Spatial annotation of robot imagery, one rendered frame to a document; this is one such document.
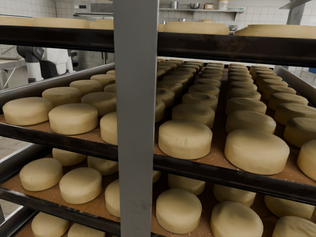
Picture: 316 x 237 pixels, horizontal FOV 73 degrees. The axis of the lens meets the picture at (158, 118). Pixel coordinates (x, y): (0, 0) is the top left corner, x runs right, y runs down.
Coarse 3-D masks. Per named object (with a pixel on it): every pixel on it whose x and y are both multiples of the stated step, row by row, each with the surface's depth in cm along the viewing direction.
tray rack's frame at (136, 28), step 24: (120, 0) 13; (144, 0) 13; (120, 24) 14; (144, 24) 13; (120, 48) 14; (144, 48) 14; (120, 72) 15; (144, 72) 14; (120, 96) 16; (144, 96) 15; (120, 120) 16; (144, 120) 16; (120, 144) 17; (144, 144) 16; (120, 168) 18; (144, 168) 17; (120, 192) 19; (144, 192) 18; (0, 216) 30; (120, 216) 20; (144, 216) 19
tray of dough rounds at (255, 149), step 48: (48, 96) 28; (96, 96) 28; (192, 96) 30; (240, 96) 32; (288, 96) 32; (48, 144) 20; (96, 144) 18; (192, 144) 18; (240, 144) 18; (288, 144) 22; (288, 192) 15
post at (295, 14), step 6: (300, 6) 58; (294, 12) 59; (300, 12) 59; (288, 18) 61; (294, 18) 60; (300, 18) 59; (288, 24) 61; (294, 24) 60; (282, 66) 65; (288, 66) 64
